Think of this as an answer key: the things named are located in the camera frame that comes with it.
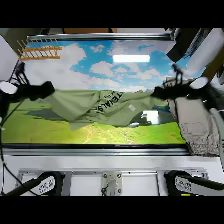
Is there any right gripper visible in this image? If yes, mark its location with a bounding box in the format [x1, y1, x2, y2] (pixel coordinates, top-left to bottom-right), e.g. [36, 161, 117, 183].
[150, 85, 175, 101]

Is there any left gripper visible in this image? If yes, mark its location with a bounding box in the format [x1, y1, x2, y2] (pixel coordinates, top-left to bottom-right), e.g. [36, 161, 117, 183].
[39, 81, 57, 100]

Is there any green T-shirt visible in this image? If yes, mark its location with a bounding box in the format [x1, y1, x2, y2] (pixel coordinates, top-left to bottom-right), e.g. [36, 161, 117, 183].
[44, 88, 172, 132]

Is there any grey garment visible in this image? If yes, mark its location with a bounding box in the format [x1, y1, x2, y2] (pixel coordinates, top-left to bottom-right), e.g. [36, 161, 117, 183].
[167, 95, 222, 158]

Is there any black cable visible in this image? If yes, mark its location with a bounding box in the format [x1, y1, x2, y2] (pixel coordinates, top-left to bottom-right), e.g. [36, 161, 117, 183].
[0, 99, 25, 197]

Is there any silver frame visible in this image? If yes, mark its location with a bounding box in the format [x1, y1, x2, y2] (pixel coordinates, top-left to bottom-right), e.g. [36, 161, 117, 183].
[1, 32, 210, 197]

